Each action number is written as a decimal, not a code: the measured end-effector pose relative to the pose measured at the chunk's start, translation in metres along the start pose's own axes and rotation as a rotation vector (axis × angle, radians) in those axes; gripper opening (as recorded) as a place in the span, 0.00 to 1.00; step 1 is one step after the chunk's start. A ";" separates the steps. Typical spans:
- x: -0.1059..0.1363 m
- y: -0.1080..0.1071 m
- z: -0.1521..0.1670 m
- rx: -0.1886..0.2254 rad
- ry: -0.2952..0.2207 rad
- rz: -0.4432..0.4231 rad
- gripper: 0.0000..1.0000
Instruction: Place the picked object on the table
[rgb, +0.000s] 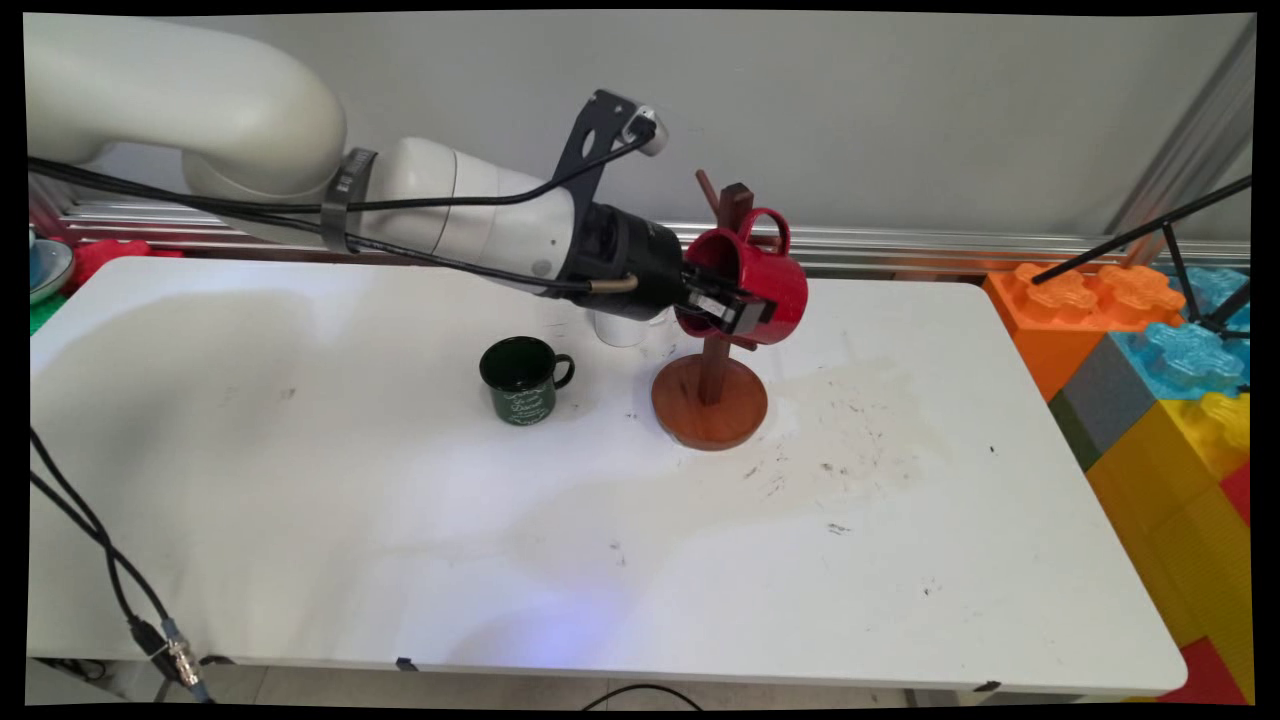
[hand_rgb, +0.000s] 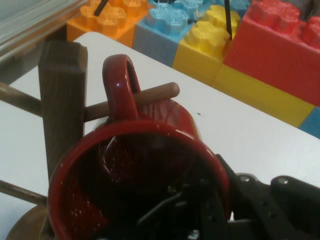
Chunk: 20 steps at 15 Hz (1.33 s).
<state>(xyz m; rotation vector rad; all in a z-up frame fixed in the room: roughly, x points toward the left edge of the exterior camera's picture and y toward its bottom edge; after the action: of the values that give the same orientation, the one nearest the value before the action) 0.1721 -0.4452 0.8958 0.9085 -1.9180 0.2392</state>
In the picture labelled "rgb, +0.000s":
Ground red enamel mug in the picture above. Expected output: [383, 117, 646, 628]
[675, 207, 809, 347]

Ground grey foam brick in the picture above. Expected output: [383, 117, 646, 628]
[1058, 335, 1162, 457]

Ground orange foam brick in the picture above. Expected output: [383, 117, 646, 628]
[983, 262, 1187, 402]

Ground red foam toy piece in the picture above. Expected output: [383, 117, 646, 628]
[68, 238, 187, 292]

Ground white enamel mug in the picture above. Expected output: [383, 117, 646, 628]
[594, 306, 669, 349]

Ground grey blue bowl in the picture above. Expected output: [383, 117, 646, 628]
[28, 235, 77, 305]

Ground black cable with metal plug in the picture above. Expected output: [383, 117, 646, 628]
[28, 430, 213, 703]

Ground grey strap on arm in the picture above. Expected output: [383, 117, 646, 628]
[320, 148, 379, 254]

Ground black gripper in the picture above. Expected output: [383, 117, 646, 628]
[565, 201, 773, 338]

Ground horizontal aluminium rail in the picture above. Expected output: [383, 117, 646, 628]
[58, 198, 1251, 282]

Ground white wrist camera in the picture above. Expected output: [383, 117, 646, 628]
[622, 105, 670, 158]

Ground wooden mug tree stand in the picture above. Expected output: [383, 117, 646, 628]
[651, 168, 769, 452]

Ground black camera cable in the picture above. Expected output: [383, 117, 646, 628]
[28, 118, 657, 217]

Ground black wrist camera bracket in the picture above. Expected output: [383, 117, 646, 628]
[552, 90, 643, 207]

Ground black floor cable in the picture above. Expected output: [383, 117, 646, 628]
[583, 684, 707, 713]

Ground cyan foam brick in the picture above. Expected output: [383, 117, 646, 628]
[1110, 265, 1252, 402]

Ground slanted aluminium profile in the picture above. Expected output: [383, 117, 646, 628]
[1105, 20, 1257, 243]

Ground black cable with brass connector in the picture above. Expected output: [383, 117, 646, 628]
[28, 158, 640, 295]

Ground dark green enamel mug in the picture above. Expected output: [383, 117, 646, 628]
[479, 336, 576, 427]

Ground black tripod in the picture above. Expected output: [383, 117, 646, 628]
[1030, 175, 1254, 342]

